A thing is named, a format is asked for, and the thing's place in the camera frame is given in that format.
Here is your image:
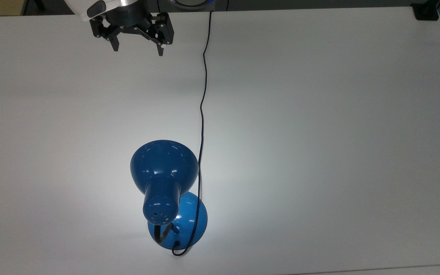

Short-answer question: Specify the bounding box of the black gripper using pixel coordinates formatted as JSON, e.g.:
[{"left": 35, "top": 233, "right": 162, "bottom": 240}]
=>
[{"left": 90, "top": 6, "right": 175, "bottom": 57}]

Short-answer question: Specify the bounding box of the blue gooseneck desk lamp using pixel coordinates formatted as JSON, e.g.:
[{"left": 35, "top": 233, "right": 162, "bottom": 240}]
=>
[{"left": 130, "top": 140, "right": 208, "bottom": 251}]

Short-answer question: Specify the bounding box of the black lamp power cable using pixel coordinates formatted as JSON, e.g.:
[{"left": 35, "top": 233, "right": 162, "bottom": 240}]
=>
[{"left": 172, "top": 11, "right": 213, "bottom": 257}]

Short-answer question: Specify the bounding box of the black table clamp mount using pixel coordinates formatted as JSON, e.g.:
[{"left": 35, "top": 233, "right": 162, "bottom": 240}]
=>
[{"left": 411, "top": 2, "right": 440, "bottom": 21}]

